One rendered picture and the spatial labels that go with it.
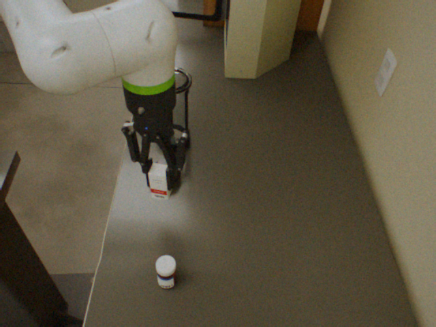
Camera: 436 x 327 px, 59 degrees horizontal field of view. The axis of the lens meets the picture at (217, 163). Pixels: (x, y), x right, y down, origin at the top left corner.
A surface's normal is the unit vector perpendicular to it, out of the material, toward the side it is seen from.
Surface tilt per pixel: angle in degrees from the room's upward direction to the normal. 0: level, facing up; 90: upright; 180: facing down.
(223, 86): 0
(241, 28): 90
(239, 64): 90
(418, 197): 90
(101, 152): 0
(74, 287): 0
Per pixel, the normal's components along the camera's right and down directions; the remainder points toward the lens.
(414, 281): -1.00, -0.04
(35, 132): 0.05, -0.67
